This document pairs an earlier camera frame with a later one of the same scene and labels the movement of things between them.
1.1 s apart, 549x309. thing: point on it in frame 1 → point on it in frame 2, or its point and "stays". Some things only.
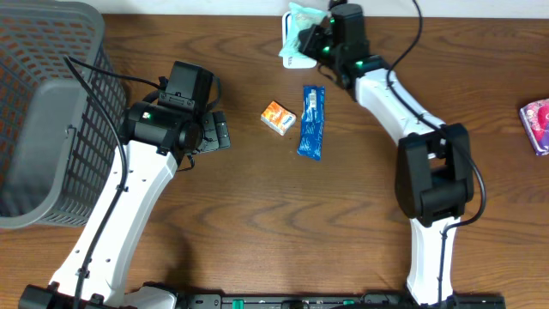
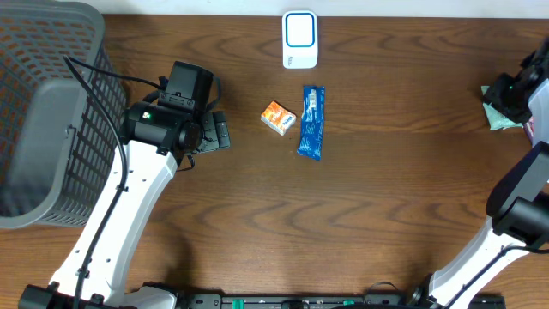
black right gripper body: [321, 46] → [510, 99]
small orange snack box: [278, 118] stays
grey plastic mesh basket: [57, 148] stays
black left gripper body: [219, 130] stays
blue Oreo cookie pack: [312, 122] stays
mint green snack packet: [299, 17] → [497, 119]
